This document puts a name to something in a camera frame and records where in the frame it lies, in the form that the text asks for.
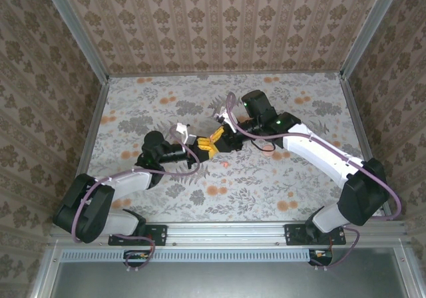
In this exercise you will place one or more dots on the small black controller board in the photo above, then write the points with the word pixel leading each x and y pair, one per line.
pixel 321 254
pixel 133 254

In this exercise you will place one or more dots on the aluminium corner post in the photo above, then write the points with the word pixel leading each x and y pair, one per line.
pixel 80 33
pixel 370 28

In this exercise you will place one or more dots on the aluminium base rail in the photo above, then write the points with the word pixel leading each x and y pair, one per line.
pixel 226 233

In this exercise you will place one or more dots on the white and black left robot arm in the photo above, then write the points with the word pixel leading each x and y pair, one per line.
pixel 133 183

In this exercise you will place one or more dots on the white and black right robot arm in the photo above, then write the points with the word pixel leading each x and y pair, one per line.
pixel 316 151

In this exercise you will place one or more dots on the grey sheet metal panel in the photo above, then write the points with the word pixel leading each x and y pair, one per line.
pixel 233 281

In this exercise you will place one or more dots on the aluminium table side rail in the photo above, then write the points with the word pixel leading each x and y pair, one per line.
pixel 356 118
pixel 88 145

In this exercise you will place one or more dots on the aluminium frame bar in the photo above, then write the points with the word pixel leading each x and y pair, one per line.
pixel 43 284
pixel 407 271

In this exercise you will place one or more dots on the small pink earbud part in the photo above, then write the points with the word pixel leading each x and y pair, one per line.
pixel 224 164

